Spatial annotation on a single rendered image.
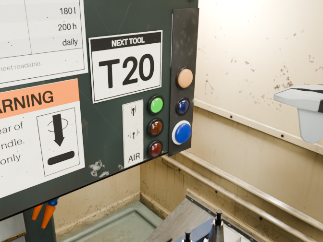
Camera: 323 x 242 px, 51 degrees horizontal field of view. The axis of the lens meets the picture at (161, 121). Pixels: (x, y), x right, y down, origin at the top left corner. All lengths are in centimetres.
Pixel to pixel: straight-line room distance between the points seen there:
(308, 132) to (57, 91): 28
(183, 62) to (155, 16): 8
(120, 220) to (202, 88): 95
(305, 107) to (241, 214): 114
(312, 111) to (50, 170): 30
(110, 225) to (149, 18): 166
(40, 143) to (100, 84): 9
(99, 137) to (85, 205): 148
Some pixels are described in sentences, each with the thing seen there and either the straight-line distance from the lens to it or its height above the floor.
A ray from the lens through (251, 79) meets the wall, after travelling 126.
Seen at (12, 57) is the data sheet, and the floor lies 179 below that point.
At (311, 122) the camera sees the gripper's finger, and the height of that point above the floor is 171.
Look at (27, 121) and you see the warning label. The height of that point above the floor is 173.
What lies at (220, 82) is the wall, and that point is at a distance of 135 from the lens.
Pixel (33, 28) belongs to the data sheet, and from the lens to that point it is 33.
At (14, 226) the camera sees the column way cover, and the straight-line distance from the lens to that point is 122.
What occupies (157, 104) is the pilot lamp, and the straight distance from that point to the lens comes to 42.
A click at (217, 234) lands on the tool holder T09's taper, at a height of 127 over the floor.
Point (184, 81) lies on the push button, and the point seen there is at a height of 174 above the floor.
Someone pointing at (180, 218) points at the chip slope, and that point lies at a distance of 166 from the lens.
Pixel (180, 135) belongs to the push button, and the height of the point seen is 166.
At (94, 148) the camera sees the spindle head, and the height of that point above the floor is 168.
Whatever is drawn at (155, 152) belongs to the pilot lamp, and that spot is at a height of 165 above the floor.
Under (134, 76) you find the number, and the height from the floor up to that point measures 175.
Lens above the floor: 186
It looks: 23 degrees down
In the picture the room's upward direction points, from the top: 1 degrees clockwise
